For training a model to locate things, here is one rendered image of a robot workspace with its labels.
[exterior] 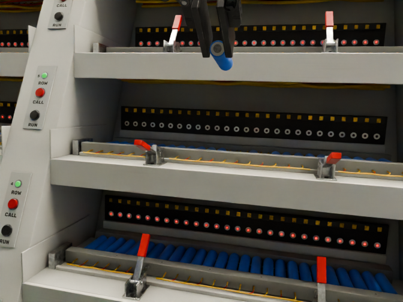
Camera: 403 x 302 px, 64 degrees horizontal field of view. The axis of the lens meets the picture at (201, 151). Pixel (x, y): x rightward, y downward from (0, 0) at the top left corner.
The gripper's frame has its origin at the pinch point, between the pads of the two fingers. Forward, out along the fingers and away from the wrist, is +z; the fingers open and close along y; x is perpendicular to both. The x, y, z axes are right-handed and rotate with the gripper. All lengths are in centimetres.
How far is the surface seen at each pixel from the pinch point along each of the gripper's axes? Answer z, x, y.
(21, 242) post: 23.1, 22.6, 32.0
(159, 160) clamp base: 22.0, 7.0, 11.4
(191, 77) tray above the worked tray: 19.8, -7.5, 7.9
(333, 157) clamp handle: 15.1, 7.5, -14.0
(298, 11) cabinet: 34, -36, -10
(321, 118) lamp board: 33.5, -8.3, -15.4
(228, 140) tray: 36.0, -3.5, 2.5
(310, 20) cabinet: 34, -34, -13
